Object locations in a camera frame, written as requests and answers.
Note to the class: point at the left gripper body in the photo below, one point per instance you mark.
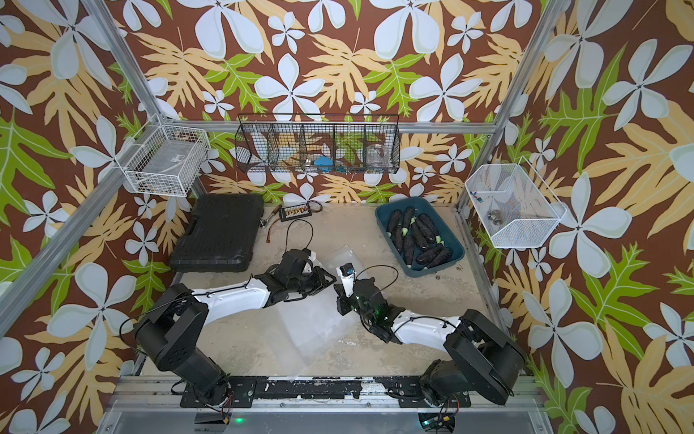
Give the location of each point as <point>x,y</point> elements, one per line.
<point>309,282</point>

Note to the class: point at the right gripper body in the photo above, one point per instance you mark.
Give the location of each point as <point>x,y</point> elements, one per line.
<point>347,304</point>

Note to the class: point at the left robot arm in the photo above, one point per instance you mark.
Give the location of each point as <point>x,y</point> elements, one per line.
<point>169,332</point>

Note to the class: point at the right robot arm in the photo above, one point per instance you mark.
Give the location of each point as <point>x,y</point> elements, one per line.
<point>483,359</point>

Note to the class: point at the stack of clear bags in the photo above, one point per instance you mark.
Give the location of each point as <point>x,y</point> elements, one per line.
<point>310,337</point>

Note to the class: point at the small black electronics board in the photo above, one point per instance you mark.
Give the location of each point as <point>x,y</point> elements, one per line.
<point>293,212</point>

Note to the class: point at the pile of eggplants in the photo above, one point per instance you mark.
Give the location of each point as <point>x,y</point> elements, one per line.
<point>417,239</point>

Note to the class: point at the teal plastic bin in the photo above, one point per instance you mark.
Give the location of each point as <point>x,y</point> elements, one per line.
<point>423,205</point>

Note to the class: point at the black tool case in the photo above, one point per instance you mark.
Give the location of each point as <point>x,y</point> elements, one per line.
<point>221,235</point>

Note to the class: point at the white mesh basket right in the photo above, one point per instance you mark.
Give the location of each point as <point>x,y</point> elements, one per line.
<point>515,205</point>

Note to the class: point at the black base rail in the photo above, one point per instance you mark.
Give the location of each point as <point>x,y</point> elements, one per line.
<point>245,392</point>

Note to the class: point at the black wire basket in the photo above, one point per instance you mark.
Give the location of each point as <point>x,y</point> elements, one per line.
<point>318,143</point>

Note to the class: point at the white wire basket left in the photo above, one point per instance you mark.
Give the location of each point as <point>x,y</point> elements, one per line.
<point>164,158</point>

